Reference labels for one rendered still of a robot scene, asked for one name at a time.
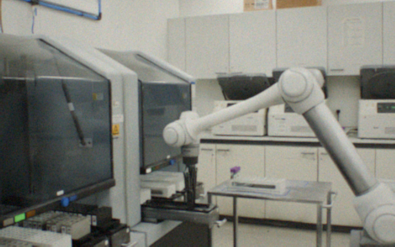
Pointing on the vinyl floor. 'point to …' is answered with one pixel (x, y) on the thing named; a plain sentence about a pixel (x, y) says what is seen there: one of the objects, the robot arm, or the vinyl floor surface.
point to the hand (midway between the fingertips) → (191, 197)
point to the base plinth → (288, 223)
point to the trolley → (322, 189)
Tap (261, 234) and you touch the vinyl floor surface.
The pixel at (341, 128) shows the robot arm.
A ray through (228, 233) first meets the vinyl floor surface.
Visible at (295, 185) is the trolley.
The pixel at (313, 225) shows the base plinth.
